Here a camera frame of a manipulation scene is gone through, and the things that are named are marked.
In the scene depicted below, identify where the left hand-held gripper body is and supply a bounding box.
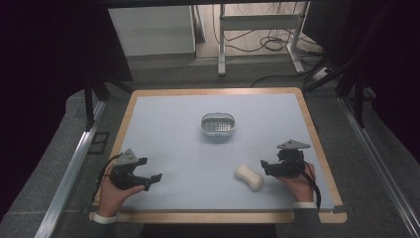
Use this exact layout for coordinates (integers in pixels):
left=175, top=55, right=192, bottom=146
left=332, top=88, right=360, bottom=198
left=108, top=148, right=147, bottom=191

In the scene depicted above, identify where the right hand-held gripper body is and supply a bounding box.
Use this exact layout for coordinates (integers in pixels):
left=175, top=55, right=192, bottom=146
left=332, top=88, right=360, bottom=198
left=276, top=139, right=312, bottom=178

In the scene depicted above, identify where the person's right hand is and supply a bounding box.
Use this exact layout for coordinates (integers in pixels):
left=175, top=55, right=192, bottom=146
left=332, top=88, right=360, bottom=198
left=275, top=163, right=317, bottom=203

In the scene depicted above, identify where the person's left hand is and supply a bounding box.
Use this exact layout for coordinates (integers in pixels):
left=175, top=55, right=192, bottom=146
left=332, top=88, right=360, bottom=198
left=97, top=174, right=147, bottom=218

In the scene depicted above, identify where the white soap bar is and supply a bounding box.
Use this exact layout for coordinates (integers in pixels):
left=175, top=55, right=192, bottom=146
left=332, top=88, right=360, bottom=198
left=234, top=164, right=264, bottom=192

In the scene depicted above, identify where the pale blue table mat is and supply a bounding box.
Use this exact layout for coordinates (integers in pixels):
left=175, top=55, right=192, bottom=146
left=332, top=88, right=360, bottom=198
left=119, top=92, right=335, bottom=212

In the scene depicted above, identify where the white slotted soap dish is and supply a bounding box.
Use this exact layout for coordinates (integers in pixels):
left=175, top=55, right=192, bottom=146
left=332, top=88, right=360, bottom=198
left=200, top=112, right=237, bottom=138

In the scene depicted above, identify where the black metal stand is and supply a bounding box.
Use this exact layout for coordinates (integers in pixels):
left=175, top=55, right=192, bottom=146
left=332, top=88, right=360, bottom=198
left=82, top=76, right=135, bottom=132
left=302, top=49, right=377, bottom=129

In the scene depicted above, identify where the white power strip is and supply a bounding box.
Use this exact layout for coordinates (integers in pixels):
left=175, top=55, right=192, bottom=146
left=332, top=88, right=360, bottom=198
left=311, top=66, right=332, bottom=82

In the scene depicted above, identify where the dark curtain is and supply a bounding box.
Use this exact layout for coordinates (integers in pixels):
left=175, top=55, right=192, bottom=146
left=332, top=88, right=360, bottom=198
left=301, top=0, right=420, bottom=165
left=0, top=0, right=134, bottom=222

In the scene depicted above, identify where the white cabinet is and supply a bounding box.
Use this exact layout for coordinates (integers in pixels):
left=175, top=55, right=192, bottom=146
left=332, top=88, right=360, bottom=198
left=108, top=4, right=196, bottom=58

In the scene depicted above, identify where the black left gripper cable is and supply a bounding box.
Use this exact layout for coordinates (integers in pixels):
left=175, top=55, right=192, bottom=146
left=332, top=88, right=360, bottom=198
left=90, top=153, right=124, bottom=207

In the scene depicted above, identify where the aluminium floor rail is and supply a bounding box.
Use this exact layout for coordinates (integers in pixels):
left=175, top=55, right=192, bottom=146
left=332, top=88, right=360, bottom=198
left=339, top=96, right=420, bottom=238
left=34, top=99, right=107, bottom=238

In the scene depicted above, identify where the tangle of black floor cables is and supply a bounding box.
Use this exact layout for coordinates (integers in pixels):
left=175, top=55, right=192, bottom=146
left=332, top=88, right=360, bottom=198
left=211, top=2, right=326, bottom=88

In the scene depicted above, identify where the white metal desk frame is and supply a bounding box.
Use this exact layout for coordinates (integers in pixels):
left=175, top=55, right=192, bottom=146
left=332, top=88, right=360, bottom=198
left=217, top=1, right=311, bottom=77

